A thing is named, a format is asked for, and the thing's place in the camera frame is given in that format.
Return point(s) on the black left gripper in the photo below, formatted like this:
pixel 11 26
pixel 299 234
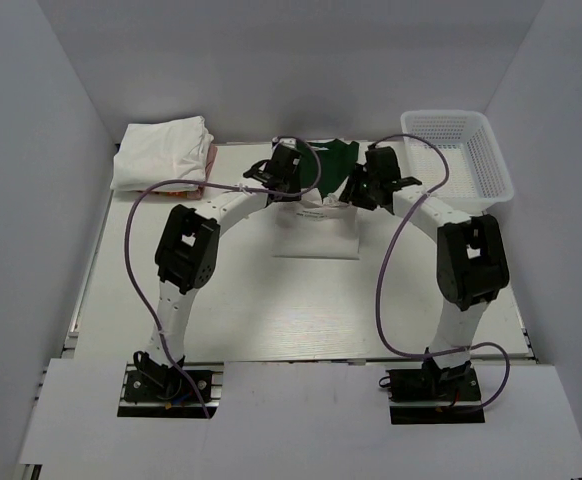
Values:
pixel 287 185

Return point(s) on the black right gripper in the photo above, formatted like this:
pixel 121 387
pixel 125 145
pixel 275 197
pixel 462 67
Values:
pixel 359 190

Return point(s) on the white and green raglan t-shirt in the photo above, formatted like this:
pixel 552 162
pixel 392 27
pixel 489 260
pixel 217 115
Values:
pixel 319 225

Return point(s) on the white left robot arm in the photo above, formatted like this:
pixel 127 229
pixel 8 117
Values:
pixel 187 252

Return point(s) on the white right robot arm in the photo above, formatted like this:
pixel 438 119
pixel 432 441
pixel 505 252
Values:
pixel 471 264

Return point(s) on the white plastic basket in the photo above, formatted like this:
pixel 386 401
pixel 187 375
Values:
pixel 459 144

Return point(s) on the folded white t-shirt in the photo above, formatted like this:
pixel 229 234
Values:
pixel 151 153

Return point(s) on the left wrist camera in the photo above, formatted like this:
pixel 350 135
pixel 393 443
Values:
pixel 283 160

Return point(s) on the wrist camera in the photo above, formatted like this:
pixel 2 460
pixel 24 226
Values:
pixel 283 160
pixel 382 164

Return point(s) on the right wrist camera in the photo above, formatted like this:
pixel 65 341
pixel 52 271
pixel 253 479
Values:
pixel 382 164

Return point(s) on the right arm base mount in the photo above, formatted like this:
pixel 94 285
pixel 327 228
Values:
pixel 429 395

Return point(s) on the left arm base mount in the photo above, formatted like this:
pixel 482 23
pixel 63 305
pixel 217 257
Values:
pixel 153 391

